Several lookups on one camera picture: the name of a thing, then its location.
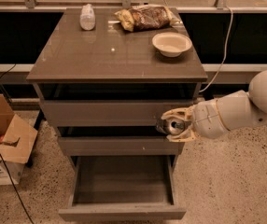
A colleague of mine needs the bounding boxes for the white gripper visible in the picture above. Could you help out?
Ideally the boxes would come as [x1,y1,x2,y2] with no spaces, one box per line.
[162,99,228,142]

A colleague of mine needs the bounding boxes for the redbull can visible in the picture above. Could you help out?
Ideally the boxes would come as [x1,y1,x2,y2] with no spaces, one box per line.
[156,118,185,135]

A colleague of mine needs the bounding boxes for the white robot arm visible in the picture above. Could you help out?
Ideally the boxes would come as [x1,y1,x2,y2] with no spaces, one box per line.
[156,70,267,143]

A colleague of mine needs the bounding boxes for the grey open bottom drawer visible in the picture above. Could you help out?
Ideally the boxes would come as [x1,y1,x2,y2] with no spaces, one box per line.
[59,156,186,221]

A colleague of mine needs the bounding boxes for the grey drawer cabinet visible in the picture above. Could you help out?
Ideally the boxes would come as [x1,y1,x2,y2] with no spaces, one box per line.
[26,7,208,172]

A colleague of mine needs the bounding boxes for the grey middle drawer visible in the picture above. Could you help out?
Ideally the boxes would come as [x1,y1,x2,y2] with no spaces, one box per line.
[58,126,184,156]

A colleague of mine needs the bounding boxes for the grey top drawer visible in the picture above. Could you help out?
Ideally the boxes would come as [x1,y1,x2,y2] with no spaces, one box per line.
[38,83,200,128]

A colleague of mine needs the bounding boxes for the white paper bowl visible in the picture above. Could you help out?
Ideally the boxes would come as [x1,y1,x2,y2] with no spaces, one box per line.
[152,32,192,58]

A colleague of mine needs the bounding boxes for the brown yellow chip bag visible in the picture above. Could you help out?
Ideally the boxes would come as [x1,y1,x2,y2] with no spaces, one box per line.
[115,5,179,32]

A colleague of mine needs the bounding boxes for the open cardboard box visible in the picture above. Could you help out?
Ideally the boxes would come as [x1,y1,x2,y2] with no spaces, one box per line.
[0,94,37,186]

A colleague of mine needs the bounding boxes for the white cable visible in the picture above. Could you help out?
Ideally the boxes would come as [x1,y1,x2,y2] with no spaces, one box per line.
[198,6,234,94]

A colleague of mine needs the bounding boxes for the black cable on floor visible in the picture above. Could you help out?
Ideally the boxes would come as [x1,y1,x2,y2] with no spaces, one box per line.
[0,121,36,224]

